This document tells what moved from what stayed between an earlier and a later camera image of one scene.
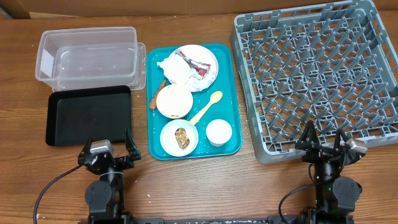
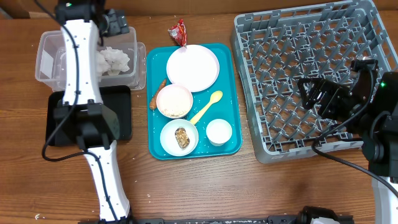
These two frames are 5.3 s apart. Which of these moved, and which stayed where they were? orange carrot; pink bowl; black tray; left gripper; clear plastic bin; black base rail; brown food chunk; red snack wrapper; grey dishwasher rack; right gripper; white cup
Moved: right gripper; left gripper; red snack wrapper
Stayed: brown food chunk; pink bowl; black base rail; grey dishwasher rack; clear plastic bin; orange carrot; white cup; black tray
